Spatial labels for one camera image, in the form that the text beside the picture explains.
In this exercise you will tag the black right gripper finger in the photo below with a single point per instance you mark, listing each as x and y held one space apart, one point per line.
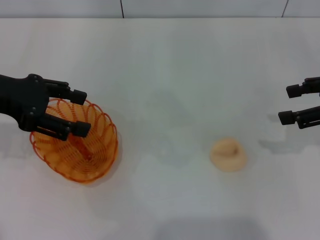
287 117
295 90

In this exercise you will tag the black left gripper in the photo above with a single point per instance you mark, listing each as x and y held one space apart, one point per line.
22 100

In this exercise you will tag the beige round bread bun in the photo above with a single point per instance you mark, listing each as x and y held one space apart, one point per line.
228 160

